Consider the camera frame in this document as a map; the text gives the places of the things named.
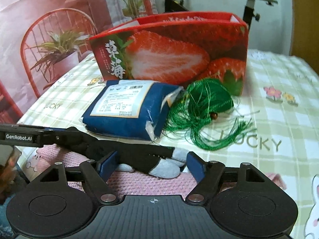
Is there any black grey sock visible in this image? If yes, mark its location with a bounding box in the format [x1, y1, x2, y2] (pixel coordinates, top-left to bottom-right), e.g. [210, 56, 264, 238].
[85, 140, 189, 179]

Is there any operator left hand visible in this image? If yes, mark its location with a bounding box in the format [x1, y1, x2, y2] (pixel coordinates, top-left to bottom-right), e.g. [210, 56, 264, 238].
[1, 145, 19, 205]

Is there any pink knitted cloth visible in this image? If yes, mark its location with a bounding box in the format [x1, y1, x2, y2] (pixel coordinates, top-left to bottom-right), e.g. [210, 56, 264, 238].
[22, 145, 287, 197]

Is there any green thread bundle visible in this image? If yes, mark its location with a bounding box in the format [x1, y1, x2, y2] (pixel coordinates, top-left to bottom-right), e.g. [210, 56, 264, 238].
[163, 78, 256, 151]

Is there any blue packaged cloth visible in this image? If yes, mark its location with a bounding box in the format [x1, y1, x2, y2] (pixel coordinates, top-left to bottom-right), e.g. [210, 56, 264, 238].
[82, 80, 183, 141]

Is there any green plaid bunny tablecloth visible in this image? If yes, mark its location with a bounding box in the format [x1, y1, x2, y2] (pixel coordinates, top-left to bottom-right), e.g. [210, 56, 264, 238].
[20, 50, 318, 238]

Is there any pink printed backdrop cloth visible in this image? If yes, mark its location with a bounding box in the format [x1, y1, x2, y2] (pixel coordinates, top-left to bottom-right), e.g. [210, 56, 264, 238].
[1, 0, 157, 123]

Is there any red strawberry cardboard box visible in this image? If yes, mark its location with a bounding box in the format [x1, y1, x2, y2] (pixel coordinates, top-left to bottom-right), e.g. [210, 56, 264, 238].
[90, 11, 249, 96]

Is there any brown wooden door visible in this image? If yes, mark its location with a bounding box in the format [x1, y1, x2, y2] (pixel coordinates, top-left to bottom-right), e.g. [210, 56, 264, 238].
[291, 0, 318, 72]

